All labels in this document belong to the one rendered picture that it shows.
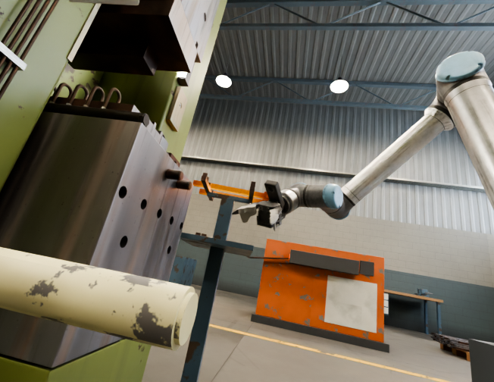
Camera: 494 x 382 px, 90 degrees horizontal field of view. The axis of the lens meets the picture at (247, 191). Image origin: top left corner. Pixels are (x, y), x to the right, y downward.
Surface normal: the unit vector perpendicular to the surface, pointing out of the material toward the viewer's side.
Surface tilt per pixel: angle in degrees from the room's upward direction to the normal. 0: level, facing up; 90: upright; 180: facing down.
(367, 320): 90
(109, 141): 90
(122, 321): 109
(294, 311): 90
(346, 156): 90
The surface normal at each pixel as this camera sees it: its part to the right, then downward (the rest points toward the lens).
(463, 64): -0.58, -0.47
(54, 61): 0.98, 0.15
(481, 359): -0.96, -0.23
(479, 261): -0.14, -0.33
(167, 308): -0.02, -0.62
